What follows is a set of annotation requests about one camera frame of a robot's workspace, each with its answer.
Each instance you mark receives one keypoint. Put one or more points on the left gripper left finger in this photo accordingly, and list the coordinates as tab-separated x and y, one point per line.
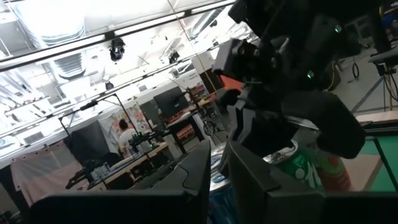
192	174

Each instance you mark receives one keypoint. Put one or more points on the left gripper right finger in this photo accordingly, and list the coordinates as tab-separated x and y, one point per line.
248	186

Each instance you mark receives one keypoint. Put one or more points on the green Sprite can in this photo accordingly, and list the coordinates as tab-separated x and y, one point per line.
298	174

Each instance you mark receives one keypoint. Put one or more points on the white and red can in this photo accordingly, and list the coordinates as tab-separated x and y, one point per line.
332	171

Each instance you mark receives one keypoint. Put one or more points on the red parts bin rack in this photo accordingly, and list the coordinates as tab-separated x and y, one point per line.
186	132

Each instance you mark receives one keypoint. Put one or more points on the orange cloth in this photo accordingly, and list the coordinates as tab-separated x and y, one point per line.
230	84

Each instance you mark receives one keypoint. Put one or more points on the wooden workbench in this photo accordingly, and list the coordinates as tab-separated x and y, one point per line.
136	161

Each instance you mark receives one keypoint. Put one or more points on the black computer monitor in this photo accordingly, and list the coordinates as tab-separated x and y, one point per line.
169	102

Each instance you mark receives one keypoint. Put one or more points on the person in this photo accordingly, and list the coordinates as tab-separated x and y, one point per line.
127	137

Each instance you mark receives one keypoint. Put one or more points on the black partition panel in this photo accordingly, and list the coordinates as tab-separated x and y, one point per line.
87	140

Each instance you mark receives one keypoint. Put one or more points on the white cloth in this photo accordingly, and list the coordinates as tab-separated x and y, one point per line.
40	174

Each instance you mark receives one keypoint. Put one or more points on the black ceiling-mounted camera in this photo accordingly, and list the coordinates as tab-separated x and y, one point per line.
109	85
174	57
117	51

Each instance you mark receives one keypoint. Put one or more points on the black aluminium table frame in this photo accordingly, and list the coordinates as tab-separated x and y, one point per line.
382	125

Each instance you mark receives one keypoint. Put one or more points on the black ceiling light rail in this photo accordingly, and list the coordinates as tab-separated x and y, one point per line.
109	35

